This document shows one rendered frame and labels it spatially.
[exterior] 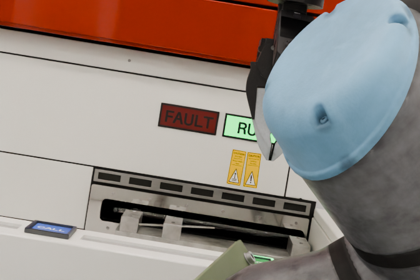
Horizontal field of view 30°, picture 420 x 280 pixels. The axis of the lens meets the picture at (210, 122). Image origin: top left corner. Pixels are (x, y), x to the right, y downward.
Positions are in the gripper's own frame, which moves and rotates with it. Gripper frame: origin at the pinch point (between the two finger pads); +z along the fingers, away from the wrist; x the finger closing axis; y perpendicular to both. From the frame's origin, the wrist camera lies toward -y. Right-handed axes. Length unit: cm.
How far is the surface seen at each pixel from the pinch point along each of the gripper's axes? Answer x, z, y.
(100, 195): 28, 19, 57
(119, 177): 24, 15, 59
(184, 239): 10, 23, 48
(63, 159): 36, 13, 58
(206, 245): 5, 23, 46
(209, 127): 8, 2, 58
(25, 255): 27.6, 17.1, -4.2
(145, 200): 19, 18, 57
